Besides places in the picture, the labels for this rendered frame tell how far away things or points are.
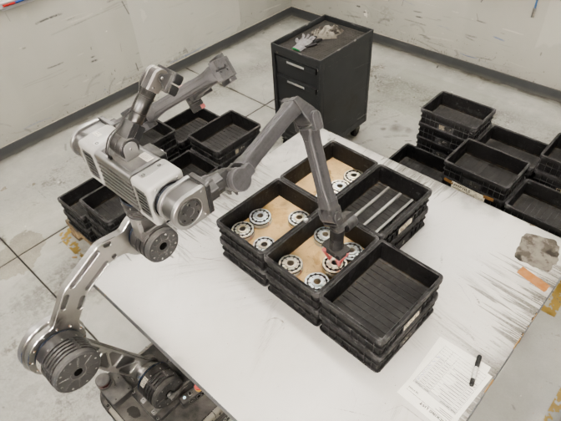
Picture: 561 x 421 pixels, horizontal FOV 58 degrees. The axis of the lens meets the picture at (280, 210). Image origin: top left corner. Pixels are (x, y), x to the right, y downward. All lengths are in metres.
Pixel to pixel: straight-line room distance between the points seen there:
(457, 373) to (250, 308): 0.86
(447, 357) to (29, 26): 3.80
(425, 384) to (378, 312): 0.30
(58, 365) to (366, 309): 1.12
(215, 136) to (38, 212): 1.45
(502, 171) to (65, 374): 2.57
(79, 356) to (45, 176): 2.67
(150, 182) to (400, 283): 1.10
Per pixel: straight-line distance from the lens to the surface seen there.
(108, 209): 3.11
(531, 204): 3.31
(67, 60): 4.76
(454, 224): 2.58
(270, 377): 2.00
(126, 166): 1.61
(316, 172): 1.84
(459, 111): 3.78
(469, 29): 5.20
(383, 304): 2.04
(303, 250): 2.19
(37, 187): 4.33
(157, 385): 2.40
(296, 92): 3.72
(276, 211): 2.37
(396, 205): 2.42
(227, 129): 3.54
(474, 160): 3.34
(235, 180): 1.57
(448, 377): 2.06
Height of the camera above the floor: 2.47
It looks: 44 degrees down
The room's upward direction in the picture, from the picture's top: 4 degrees counter-clockwise
